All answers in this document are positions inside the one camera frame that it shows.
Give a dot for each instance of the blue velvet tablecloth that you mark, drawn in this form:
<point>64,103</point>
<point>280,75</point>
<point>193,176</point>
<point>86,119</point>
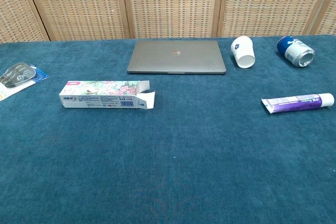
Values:
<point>168,142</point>

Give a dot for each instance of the floral toothpaste box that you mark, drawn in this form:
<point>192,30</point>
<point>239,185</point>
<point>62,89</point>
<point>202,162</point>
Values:
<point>105,95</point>

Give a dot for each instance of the blue and white can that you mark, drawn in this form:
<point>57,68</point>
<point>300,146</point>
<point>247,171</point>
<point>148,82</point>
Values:
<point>295,50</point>

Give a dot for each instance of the grey closed laptop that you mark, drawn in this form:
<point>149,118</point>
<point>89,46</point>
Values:
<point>176,57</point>

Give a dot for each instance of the packaged correction tape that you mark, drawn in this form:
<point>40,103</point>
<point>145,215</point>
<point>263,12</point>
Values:
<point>18,75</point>

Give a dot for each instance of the white paper cup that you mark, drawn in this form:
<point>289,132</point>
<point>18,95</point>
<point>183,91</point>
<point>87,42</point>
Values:
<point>243,51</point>

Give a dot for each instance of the woven folding screen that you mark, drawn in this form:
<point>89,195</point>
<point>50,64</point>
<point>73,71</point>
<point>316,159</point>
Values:
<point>168,3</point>

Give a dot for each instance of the purple toothpaste tube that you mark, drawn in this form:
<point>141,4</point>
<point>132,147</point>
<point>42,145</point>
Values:
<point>294,102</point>

